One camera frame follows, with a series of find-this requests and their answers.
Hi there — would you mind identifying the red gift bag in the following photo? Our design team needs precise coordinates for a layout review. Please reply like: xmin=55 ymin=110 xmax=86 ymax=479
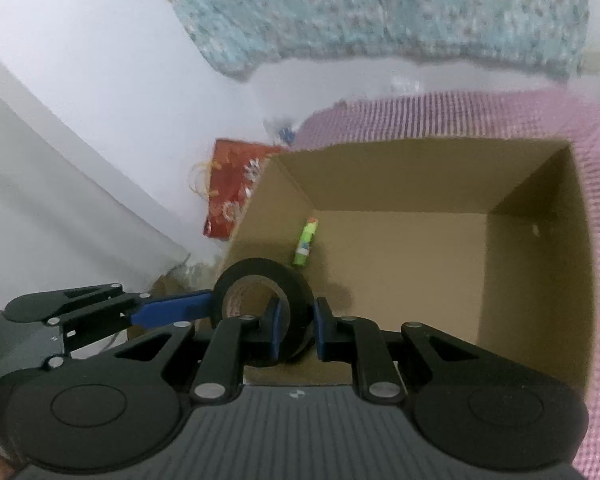
xmin=189 ymin=138 xmax=288 ymax=239

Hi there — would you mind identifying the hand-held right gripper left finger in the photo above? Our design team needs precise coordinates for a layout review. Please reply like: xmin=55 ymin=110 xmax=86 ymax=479
xmin=107 ymin=296 xmax=283 ymax=403

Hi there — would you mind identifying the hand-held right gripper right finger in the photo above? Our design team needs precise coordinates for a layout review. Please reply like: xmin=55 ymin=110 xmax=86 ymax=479
xmin=314 ymin=296 xmax=486 ymax=403

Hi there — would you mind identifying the blue floral cloth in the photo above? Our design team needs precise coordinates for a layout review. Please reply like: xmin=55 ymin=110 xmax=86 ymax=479
xmin=145 ymin=0 xmax=591 ymax=83

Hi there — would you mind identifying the green lip balm tube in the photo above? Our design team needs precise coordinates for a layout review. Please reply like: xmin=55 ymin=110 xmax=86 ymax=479
xmin=292 ymin=217 xmax=320 ymax=267

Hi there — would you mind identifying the black tape roll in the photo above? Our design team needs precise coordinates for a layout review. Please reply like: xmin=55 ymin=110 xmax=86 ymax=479
xmin=211 ymin=257 xmax=315 ymax=365

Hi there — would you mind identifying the brown cardboard box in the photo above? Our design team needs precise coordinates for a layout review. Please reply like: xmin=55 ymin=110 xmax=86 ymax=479
xmin=220 ymin=137 xmax=596 ymax=396

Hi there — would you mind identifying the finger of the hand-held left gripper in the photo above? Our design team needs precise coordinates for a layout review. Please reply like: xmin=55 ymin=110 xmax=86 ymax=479
xmin=2 ymin=284 xmax=216 ymax=328
xmin=45 ymin=317 xmax=137 ymax=370

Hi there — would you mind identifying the purple checked tablecloth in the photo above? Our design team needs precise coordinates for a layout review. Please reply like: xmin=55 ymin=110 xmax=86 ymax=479
xmin=290 ymin=89 xmax=600 ymax=480

